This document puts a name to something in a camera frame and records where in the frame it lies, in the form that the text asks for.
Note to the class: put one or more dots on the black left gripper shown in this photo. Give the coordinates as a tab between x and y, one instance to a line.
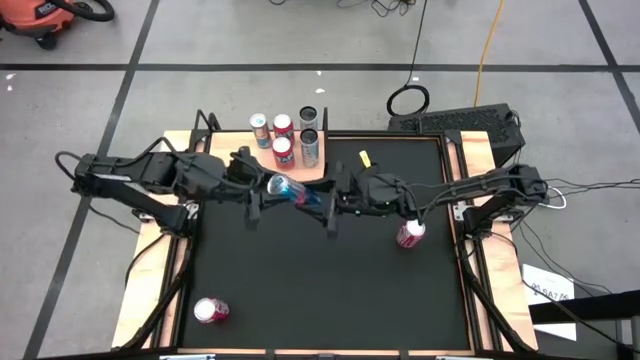
247	175

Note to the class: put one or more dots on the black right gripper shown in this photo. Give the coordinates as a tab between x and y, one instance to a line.
370	192

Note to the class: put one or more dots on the blue silver Red Bull can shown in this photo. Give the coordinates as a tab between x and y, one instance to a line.
295	191

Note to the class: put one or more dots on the red blue Fanta can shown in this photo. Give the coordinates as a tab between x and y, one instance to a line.
283	127
283	152

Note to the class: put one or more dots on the silver slim beverage can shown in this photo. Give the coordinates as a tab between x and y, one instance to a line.
310	148
308	117

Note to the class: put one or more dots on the white Celsius Tropical Vibe can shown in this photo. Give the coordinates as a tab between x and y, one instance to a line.
260	131

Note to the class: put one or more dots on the red Coca-Cola can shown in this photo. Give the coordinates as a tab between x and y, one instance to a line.
411	234

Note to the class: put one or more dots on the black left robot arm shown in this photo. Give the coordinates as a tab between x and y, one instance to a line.
150	175

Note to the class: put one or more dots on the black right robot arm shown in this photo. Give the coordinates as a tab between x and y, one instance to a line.
490	187

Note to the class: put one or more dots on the yellow tag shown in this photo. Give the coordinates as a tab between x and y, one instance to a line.
365	159

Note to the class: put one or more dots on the red and white soda can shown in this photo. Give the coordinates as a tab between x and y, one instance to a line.
211	310

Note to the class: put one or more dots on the black computer case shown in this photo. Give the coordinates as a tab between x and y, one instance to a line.
460	125

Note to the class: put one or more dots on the wooden side board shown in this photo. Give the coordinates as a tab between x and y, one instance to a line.
507	270
142	285

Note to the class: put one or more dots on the white paper sheet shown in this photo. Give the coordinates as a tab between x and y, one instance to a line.
547	285

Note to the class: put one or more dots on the black beam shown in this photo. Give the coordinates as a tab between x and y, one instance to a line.
585	306

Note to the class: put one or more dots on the orange shop vacuum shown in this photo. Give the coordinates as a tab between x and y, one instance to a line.
35	17

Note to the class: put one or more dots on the black table frame strut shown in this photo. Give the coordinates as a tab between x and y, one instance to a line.
165	302
492	302

